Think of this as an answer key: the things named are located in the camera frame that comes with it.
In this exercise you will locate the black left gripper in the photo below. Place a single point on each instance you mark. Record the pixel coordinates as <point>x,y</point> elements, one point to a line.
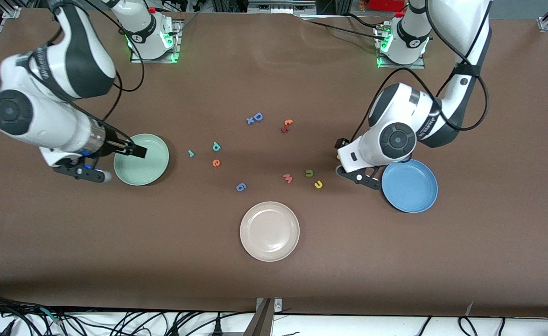
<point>341,142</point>

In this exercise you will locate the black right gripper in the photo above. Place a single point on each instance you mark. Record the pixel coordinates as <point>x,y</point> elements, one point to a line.
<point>114,144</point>

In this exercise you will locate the teal foam letter p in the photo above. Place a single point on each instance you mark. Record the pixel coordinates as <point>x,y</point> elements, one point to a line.
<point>216,150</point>

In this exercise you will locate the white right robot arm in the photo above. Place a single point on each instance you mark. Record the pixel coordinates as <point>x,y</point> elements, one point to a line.
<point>45,121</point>

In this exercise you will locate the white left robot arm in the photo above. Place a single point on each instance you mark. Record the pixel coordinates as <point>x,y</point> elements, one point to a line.
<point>397,137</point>

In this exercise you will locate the light green plate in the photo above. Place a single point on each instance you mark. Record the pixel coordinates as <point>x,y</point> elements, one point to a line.
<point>152,165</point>

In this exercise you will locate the pink foam letter w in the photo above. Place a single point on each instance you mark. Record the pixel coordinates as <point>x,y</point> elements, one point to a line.
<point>288,178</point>

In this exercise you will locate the blue plate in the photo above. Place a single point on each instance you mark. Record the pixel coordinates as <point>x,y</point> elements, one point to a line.
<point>411,189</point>

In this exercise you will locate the blue foam letter D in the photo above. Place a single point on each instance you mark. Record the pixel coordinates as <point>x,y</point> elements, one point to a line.
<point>254,117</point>

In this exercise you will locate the blue foam digit 6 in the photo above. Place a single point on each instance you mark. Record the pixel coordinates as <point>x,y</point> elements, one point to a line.
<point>237,185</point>

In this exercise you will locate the beige plate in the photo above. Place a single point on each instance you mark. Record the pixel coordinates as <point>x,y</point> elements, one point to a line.
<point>269,231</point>

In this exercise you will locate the brown table cover mat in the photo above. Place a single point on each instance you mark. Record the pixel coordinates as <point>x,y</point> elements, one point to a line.
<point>68,256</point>

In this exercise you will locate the red box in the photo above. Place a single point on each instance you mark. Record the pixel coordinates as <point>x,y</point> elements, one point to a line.
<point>386,4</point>

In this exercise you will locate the black power plug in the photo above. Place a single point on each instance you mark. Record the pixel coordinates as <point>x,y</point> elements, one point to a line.
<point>217,329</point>

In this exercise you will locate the white tape scrap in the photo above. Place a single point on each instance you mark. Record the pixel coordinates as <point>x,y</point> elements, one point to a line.
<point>469,309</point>

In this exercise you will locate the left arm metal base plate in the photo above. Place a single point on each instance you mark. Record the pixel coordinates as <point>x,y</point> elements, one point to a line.
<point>418,66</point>

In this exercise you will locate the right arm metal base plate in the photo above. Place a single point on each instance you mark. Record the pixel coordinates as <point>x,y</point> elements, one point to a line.
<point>177,46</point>

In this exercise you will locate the silver frame bar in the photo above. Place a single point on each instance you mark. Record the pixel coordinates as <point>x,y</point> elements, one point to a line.
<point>281,6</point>

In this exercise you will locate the small metal bracket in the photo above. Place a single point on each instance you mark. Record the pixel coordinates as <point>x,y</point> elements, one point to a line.
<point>277,305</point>

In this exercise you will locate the aluminium profile post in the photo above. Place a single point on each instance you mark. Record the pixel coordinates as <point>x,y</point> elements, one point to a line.
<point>260,324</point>

